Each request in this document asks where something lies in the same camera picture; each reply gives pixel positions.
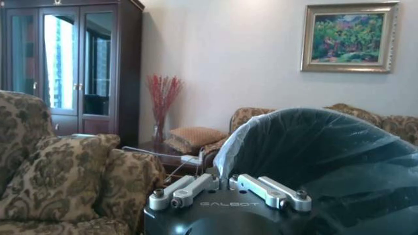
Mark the red dried branches bouquet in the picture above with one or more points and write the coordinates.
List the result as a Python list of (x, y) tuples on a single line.
[(163, 95)]

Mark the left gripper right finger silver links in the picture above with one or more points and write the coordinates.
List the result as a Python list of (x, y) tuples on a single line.
[(271, 189)]

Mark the white power adapter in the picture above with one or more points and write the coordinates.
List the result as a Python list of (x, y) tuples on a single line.
[(192, 159)]

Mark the floral patterned throw pillow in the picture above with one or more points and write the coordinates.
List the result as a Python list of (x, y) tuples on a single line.
[(61, 178)]

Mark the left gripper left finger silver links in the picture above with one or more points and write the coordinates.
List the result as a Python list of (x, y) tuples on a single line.
[(191, 189)]

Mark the floral patterned sofa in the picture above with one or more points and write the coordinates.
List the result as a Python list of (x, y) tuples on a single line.
[(359, 120)]

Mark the clear glass vase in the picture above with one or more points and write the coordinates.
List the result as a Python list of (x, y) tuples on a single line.
[(159, 134)]

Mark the black trash bin clear liner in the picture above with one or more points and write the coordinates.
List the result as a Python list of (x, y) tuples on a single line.
[(329, 171)]

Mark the gold dotted cushion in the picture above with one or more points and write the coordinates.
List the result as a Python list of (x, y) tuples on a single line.
[(193, 139)]

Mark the floral patterned armchair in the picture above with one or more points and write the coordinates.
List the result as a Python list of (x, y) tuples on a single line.
[(48, 176)]

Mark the gold-framed landscape painting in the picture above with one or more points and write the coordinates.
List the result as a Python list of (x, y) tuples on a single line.
[(348, 36)]

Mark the dark wood glass-door cabinet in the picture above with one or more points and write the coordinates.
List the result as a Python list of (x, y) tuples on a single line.
[(69, 66)]

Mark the dark wood side table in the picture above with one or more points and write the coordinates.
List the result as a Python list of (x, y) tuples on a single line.
[(169, 156)]

